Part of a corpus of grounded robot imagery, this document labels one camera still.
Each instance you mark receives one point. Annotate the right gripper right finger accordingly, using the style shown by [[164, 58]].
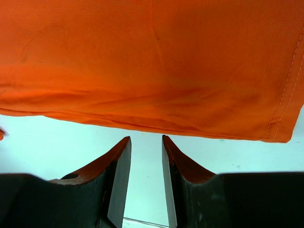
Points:
[[199, 198]]

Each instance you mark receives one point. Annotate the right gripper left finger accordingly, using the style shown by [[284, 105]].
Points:
[[93, 196]]

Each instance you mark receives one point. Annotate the orange t shirt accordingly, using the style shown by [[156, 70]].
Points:
[[231, 69]]

